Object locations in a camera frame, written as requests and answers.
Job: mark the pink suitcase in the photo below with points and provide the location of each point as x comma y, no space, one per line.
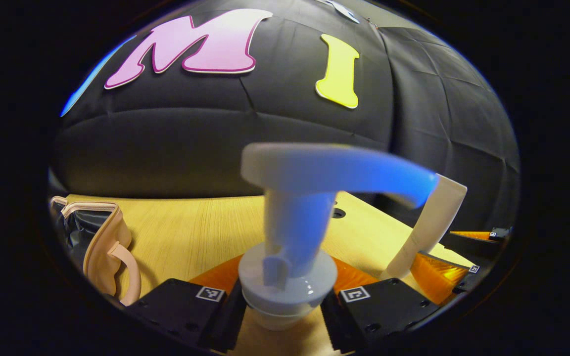
104,247

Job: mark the black backdrop cloth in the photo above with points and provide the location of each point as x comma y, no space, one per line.
290,123

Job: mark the white pump bottle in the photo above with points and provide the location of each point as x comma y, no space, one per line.
300,217

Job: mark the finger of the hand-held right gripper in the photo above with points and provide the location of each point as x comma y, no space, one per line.
493,235
438,277

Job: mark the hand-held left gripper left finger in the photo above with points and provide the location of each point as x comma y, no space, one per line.
186,309

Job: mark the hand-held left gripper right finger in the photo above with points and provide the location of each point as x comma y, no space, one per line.
384,311

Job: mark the round black table grommet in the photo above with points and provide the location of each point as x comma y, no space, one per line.
338,213

